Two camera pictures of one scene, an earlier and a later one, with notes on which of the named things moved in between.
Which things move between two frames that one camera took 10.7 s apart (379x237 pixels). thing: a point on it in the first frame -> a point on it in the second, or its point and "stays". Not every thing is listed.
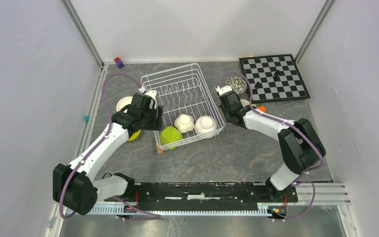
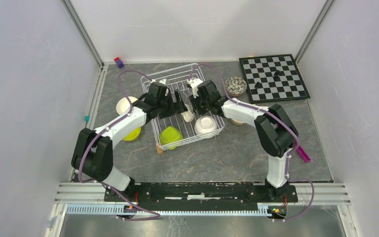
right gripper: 221,106 -> 194,102
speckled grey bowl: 239,85 stays
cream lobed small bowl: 184,122 -> 188,115
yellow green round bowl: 134,136 stays
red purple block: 119,62 stays
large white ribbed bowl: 123,101 stays
